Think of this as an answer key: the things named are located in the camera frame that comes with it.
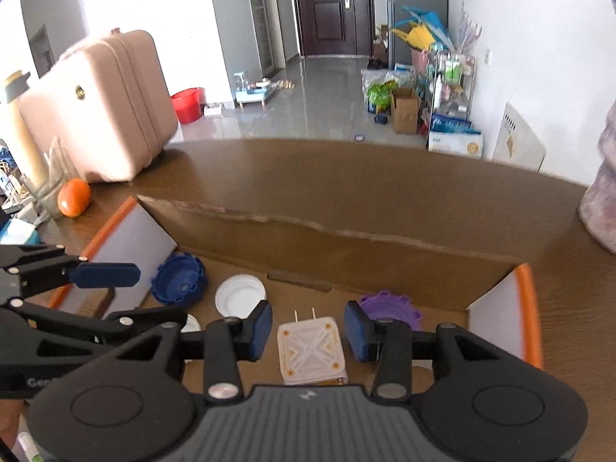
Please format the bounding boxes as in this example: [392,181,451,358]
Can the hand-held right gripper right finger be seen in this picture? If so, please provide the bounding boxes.
[343,300,512,403]

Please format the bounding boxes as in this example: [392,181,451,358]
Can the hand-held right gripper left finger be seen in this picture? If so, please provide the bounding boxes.
[107,299,275,404]

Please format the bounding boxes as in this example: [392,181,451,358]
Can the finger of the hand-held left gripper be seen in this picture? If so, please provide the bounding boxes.
[0,299,189,348]
[0,244,142,307]

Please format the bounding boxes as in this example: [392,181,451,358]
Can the wide white bottle cap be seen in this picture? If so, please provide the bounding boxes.
[214,274,267,319]

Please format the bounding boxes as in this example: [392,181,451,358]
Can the purple ridged bottle cap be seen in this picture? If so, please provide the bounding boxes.
[358,290,424,333]

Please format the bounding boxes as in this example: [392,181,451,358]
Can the white square charger plug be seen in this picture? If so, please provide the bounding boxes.
[277,307,348,387]

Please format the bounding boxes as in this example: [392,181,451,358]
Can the blue ridged bottle cap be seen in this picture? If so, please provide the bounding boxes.
[151,252,208,307]

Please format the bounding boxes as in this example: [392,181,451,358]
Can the red cardboard box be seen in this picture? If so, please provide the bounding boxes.
[48,195,544,395]

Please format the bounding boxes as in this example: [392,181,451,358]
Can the orange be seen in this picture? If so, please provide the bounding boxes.
[57,178,92,218]

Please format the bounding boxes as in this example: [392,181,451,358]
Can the blue tissue pack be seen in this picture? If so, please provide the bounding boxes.
[0,216,40,247]

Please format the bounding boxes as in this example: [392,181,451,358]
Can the clear drinking glass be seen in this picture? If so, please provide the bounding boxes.
[33,139,84,223]

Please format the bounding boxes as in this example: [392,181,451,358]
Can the pink ribbed suitcase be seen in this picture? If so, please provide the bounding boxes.
[18,28,180,184]

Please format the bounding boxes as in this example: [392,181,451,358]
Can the red plastic basin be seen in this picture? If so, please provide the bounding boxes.
[170,87,206,125]

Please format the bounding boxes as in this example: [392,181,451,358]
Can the white printed carton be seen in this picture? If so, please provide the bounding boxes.
[428,124,484,159]

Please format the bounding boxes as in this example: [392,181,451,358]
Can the open brown cardboard box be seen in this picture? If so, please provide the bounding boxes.
[390,87,422,135]

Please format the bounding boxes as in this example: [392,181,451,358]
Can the white pet feeder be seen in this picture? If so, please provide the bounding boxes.
[234,72,271,109]

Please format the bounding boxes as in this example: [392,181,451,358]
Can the green plastic bag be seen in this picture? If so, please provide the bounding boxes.
[368,81,400,114]

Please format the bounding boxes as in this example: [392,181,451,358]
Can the white leaning board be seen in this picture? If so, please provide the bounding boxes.
[490,101,547,174]

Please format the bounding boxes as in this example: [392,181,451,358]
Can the metal rack with bottles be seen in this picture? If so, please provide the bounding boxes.
[425,43,477,131]

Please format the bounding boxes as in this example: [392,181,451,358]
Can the pink textured vase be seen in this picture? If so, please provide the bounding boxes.
[577,105,616,257]

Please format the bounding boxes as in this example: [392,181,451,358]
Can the dark brown entrance door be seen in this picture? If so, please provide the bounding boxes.
[291,0,377,58]

